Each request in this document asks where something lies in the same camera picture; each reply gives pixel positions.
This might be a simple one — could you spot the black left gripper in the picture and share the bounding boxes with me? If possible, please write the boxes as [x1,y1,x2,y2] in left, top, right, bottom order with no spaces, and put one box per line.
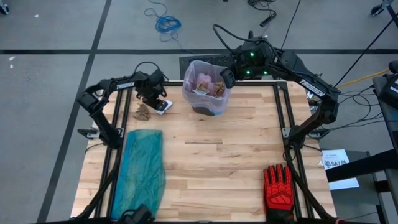
[134,68,170,113]

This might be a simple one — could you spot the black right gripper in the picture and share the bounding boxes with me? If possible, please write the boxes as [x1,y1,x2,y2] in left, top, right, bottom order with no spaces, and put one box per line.
[220,36,282,90]

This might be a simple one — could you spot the white paper scrap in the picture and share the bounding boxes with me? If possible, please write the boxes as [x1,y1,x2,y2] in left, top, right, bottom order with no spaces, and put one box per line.
[154,99,174,116]

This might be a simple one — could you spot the brown paper ball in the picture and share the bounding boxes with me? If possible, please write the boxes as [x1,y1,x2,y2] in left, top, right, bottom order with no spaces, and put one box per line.
[197,81,213,93]
[213,80,227,98]

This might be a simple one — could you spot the large brown paper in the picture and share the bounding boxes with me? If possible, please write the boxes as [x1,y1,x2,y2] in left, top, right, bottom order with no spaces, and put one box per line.
[132,103,152,122]

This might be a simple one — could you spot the pink trash bag blue drawstring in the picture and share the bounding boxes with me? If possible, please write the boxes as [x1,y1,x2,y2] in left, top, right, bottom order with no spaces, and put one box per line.
[182,60,231,114]

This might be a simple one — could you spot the brown trash bin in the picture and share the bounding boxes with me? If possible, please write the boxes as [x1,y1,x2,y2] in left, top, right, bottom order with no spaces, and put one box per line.
[191,104,218,117]

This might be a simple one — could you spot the teal trash bag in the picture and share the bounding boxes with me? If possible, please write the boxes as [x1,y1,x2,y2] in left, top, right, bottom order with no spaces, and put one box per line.
[111,129,167,220]

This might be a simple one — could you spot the black perforated floor grate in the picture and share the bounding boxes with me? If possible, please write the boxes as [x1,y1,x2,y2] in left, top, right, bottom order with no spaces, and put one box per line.
[179,53,239,81]

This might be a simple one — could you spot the black handheld device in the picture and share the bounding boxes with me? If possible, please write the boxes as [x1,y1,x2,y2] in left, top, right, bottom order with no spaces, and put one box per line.
[117,203,155,224]

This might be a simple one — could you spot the red work glove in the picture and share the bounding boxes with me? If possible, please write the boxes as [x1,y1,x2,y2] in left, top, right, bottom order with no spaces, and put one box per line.
[262,164,295,224]

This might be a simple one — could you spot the white printed sheet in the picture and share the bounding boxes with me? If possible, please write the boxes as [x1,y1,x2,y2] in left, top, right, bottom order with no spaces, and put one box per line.
[319,148,361,191]

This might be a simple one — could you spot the black equipment case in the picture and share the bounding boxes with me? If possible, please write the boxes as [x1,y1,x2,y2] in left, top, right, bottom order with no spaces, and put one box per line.
[372,60,398,110]

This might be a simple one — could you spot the chair caster wheel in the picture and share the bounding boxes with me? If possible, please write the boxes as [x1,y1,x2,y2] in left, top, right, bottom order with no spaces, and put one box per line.
[370,0,398,17]

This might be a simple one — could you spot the black aluminium frame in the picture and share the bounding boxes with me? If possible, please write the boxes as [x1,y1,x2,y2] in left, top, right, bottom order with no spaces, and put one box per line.
[70,80,338,224]

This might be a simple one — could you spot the black cord with plug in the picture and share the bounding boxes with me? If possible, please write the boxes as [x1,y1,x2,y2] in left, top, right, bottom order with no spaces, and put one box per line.
[248,0,277,28]

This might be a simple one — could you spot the blue coiled cable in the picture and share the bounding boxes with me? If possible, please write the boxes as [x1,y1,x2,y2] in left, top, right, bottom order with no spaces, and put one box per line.
[143,0,196,54]

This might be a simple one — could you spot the thin black hanging cable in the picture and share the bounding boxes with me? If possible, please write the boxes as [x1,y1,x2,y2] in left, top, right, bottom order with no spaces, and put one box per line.
[280,0,302,51]

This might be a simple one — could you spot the yellow cable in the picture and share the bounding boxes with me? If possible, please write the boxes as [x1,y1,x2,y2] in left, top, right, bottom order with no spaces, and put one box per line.
[337,68,391,89]

